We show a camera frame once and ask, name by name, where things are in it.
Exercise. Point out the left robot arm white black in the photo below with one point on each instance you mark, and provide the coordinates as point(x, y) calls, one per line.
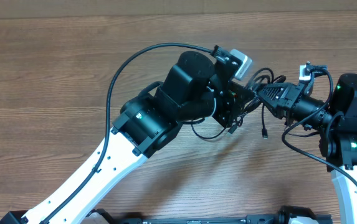
point(197, 86)

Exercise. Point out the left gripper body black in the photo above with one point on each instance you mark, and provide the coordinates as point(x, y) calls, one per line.
point(225, 101)

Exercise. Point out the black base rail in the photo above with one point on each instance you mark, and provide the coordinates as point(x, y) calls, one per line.
point(250, 219)

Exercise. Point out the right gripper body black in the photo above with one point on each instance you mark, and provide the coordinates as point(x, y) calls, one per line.
point(289, 101)

